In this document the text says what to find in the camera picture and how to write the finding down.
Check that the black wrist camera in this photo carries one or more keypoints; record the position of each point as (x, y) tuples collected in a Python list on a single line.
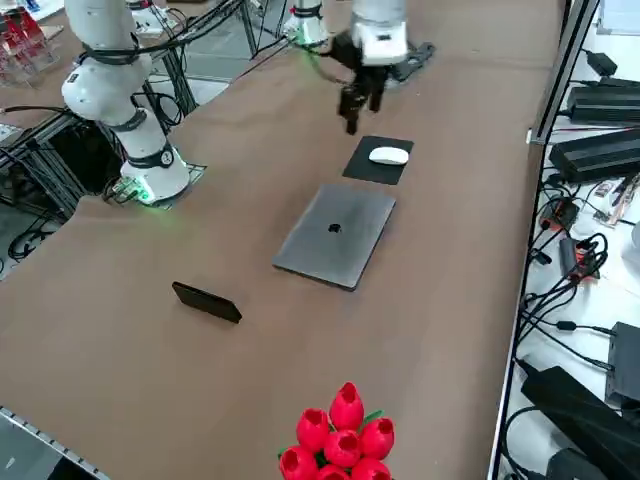
[(417, 57)]

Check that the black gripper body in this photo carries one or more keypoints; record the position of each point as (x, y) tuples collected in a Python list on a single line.
[(372, 75)]

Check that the dark green model phone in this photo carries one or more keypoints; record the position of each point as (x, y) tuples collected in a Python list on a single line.
[(205, 301)]

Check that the grey metal rail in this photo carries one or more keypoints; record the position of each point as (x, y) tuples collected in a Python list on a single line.
[(35, 440)]

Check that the white computer mouse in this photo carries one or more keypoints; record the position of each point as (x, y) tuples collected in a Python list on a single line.
[(389, 156)]

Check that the red plastic tulip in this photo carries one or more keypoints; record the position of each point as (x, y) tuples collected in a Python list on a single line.
[(370, 470), (332, 473), (342, 447), (297, 462), (377, 437), (347, 405), (312, 427)]

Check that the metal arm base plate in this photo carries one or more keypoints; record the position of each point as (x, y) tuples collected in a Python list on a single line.
[(192, 172)]

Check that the printed circuit board strips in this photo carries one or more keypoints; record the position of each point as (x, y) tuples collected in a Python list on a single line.
[(617, 200)]

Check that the black ribbed power brick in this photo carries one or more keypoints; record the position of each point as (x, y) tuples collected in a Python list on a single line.
[(595, 157), (605, 105)]

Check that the black device with orange plugs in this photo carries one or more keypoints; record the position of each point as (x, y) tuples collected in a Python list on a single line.
[(575, 260), (562, 212)]

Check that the large black power brick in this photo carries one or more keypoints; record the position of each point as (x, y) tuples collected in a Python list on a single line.
[(575, 410)]

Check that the silver closed laptop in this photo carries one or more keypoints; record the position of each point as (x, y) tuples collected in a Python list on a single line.
[(335, 245)]

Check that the aluminium frame post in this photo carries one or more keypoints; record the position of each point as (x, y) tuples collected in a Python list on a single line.
[(565, 65)]

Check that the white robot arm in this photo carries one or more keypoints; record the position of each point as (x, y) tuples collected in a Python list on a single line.
[(307, 20), (105, 90)]

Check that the black electronics box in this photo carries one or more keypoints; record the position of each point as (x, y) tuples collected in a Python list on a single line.
[(625, 365)]

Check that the black mouse pad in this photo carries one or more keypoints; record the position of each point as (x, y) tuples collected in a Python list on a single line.
[(365, 170)]

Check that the clear acrylic rack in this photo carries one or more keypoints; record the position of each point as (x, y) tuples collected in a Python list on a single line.
[(25, 50)]

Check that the aluminium profile frame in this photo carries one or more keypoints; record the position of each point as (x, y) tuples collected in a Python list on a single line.
[(55, 150)]

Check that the small black inline adapter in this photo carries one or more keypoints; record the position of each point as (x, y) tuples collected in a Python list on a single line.
[(566, 325)]

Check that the small black power adapter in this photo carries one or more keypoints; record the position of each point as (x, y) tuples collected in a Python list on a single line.
[(601, 62)]

